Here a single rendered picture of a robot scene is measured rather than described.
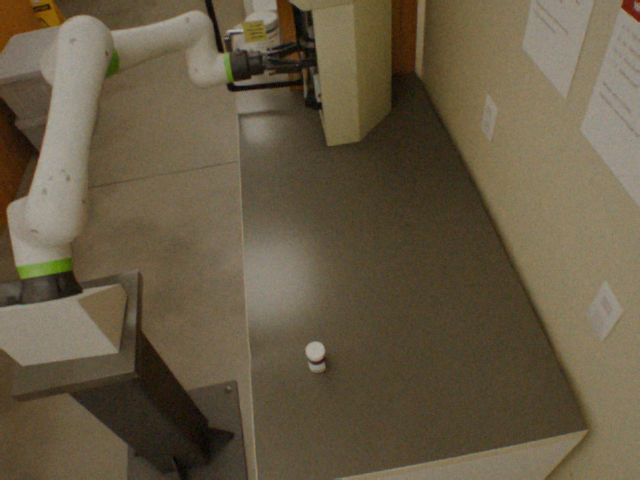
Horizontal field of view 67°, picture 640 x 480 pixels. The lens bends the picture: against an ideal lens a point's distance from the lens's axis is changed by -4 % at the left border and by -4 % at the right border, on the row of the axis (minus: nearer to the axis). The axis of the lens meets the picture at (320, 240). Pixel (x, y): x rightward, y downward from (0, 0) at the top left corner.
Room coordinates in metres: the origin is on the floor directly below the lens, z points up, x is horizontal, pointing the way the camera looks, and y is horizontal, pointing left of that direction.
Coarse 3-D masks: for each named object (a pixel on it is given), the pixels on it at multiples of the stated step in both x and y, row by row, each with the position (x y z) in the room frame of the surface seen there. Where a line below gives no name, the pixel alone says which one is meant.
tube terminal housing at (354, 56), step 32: (320, 0) 1.33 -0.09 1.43; (352, 0) 1.33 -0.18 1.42; (384, 0) 1.44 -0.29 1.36; (320, 32) 1.33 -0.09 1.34; (352, 32) 1.33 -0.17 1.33; (384, 32) 1.44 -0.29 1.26; (320, 64) 1.33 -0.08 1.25; (352, 64) 1.33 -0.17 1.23; (384, 64) 1.44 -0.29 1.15; (352, 96) 1.33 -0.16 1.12; (384, 96) 1.44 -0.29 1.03; (352, 128) 1.33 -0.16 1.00
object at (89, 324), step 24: (96, 288) 0.81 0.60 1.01; (120, 288) 0.82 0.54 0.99; (0, 312) 0.65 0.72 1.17; (24, 312) 0.65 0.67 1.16; (48, 312) 0.65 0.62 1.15; (72, 312) 0.65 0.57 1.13; (96, 312) 0.68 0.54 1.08; (120, 312) 0.76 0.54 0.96; (0, 336) 0.65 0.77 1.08; (24, 336) 0.65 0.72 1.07; (48, 336) 0.65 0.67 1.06; (72, 336) 0.65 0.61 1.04; (96, 336) 0.65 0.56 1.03; (120, 336) 0.70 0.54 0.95; (24, 360) 0.65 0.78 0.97; (48, 360) 0.65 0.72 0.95
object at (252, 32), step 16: (224, 0) 1.66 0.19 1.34; (240, 0) 1.65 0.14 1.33; (256, 0) 1.65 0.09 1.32; (272, 0) 1.64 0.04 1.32; (224, 16) 1.66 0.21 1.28; (240, 16) 1.65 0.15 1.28; (256, 16) 1.65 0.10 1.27; (272, 16) 1.64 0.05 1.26; (288, 16) 1.64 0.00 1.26; (224, 32) 1.66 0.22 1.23; (240, 32) 1.66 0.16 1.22; (256, 32) 1.65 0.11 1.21; (272, 32) 1.64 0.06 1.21; (288, 32) 1.64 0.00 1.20; (224, 48) 1.66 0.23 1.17; (240, 48) 1.66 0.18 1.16; (256, 48) 1.65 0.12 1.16; (256, 80) 1.65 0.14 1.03; (272, 80) 1.65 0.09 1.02; (288, 80) 1.64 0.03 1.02
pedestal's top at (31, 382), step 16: (128, 272) 0.91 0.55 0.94; (128, 288) 0.85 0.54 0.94; (128, 304) 0.80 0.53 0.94; (128, 320) 0.75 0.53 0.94; (128, 336) 0.70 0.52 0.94; (128, 352) 0.65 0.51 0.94; (16, 368) 0.64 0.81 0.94; (32, 368) 0.64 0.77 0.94; (48, 368) 0.63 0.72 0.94; (64, 368) 0.63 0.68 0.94; (80, 368) 0.62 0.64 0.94; (96, 368) 0.62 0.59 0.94; (112, 368) 0.61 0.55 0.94; (128, 368) 0.60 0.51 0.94; (16, 384) 0.60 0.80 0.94; (32, 384) 0.59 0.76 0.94; (48, 384) 0.59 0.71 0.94; (64, 384) 0.58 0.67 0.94; (80, 384) 0.58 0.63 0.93; (96, 384) 0.59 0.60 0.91
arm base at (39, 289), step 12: (48, 276) 0.75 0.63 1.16; (60, 276) 0.76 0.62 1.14; (72, 276) 0.78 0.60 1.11; (0, 288) 0.74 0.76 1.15; (12, 288) 0.74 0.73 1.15; (24, 288) 0.73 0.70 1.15; (36, 288) 0.72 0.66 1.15; (48, 288) 0.72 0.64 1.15; (60, 288) 0.73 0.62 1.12; (72, 288) 0.74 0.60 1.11; (0, 300) 0.71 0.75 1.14; (12, 300) 0.71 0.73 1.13; (24, 300) 0.70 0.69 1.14; (36, 300) 0.70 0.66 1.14; (48, 300) 0.70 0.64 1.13
